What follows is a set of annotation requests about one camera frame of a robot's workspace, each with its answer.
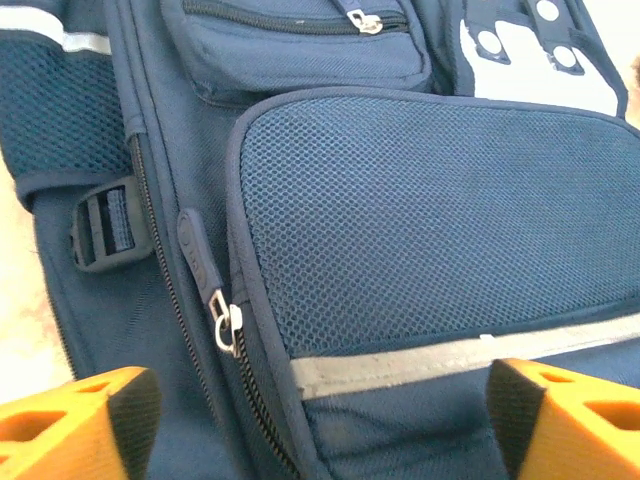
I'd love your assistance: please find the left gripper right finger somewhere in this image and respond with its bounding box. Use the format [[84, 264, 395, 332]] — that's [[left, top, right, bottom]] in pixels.
[[487, 357, 640, 480]]

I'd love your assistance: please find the navy blue backpack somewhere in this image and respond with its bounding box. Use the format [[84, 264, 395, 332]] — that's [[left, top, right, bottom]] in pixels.
[[0, 0, 640, 480]]

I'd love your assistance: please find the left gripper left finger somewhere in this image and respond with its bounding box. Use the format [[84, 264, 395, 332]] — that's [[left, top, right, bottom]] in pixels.
[[0, 366, 164, 480]]

